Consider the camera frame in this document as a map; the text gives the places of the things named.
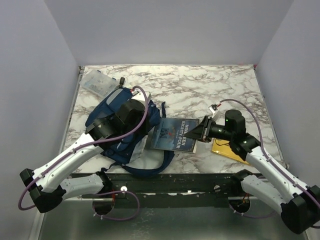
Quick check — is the Nineteen Eighty-Four book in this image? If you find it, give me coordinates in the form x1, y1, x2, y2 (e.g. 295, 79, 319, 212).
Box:
150, 118, 199, 154

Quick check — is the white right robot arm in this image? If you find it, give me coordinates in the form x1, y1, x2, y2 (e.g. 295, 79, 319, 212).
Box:
184, 109, 320, 234

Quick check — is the navy blue student backpack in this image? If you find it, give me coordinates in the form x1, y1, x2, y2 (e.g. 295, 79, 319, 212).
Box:
85, 87, 175, 177

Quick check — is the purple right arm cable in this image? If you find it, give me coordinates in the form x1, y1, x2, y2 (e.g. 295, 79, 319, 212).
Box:
214, 98, 320, 228

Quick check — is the black metal flashlight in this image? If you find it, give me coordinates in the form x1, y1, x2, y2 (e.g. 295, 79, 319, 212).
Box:
118, 77, 125, 88

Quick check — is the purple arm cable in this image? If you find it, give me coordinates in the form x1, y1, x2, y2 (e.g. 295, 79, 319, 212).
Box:
214, 98, 320, 228
17, 85, 149, 221

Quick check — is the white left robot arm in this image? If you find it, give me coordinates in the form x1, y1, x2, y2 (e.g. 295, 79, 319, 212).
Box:
18, 99, 149, 213

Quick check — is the clear plastic organiser box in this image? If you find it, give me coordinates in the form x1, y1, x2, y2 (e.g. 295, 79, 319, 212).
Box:
80, 70, 118, 98

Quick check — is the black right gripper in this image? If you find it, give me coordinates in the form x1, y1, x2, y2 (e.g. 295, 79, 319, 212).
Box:
185, 115, 234, 143

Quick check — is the black mounting base plate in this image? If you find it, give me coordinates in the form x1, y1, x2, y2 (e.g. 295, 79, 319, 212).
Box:
92, 173, 256, 213

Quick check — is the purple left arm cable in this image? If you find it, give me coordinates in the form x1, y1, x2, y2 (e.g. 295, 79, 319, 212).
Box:
17, 85, 149, 221

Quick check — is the yellow notebook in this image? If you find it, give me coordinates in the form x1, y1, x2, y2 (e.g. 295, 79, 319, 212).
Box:
211, 138, 249, 165

